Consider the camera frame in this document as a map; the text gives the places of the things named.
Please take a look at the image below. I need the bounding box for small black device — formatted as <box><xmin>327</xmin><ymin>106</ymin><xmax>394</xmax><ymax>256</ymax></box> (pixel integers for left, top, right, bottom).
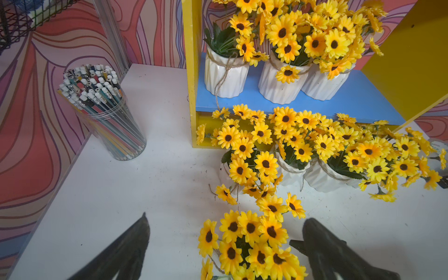
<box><xmin>437</xmin><ymin>176</ymin><xmax>448</xmax><ymax>189</ymax></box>

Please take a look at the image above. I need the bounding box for clear cup of pencils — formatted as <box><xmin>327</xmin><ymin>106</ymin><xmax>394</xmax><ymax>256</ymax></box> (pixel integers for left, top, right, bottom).
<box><xmin>58</xmin><ymin>64</ymin><xmax>147</xmax><ymax>161</ymax></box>

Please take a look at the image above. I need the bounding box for shelf sunflower pot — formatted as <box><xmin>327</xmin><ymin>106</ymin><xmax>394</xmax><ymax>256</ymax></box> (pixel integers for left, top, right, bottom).
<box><xmin>354</xmin><ymin>121</ymin><xmax>447</xmax><ymax>199</ymax></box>
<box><xmin>304</xmin><ymin>113</ymin><xmax>399</xmax><ymax>203</ymax></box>
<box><xmin>258</xmin><ymin>1</ymin><xmax>313</xmax><ymax>105</ymax></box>
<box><xmin>196</xmin><ymin>105</ymin><xmax>284</xmax><ymax>205</ymax></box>
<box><xmin>269</xmin><ymin>107</ymin><xmax>339</xmax><ymax>189</ymax></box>
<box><xmin>302</xmin><ymin>1</ymin><xmax>387</xmax><ymax>101</ymax></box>
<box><xmin>204</xmin><ymin>1</ymin><xmax>273</xmax><ymax>108</ymax></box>
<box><xmin>198</xmin><ymin>194</ymin><xmax>308</xmax><ymax>280</ymax></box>

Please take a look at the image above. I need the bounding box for aluminium frame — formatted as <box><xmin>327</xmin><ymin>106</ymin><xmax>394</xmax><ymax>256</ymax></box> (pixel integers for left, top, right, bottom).
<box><xmin>93</xmin><ymin>0</ymin><xmax>131</xmax><ymax>80</ymax></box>

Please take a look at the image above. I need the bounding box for black wire basket left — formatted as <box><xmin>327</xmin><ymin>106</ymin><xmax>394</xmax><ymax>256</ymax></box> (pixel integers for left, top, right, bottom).
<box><xmin>1</xmin><ymin>0</ymin><xmax>78</xmax><ymax>52</ymax></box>

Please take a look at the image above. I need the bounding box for clear packing tape roll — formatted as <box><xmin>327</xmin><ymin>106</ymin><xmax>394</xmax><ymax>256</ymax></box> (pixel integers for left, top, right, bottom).
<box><xmin>428</xmin><ymin>138</ymin><xmax>448</xmax><ymax>171</ymax></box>

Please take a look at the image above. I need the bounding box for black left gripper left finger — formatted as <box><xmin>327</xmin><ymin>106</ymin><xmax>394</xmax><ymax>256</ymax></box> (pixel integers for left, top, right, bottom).
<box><xmin>70</xmin><ymin>213</ymin><xmax>151</xmax><ymax>280</ymax></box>

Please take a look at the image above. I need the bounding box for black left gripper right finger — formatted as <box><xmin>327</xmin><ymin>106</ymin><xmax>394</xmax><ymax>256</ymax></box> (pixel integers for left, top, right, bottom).
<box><xmin>289</xmin><ymin>218</ymin><xmax>401</xmax><ymax>280</ymax></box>

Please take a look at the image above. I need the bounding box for yellow wooden shelf unit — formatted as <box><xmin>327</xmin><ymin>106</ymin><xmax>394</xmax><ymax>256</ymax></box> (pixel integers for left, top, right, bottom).
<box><xmin>182</xmin><ymin>1</ymin><xmax>448</xmax><ymax>137</ymax></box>

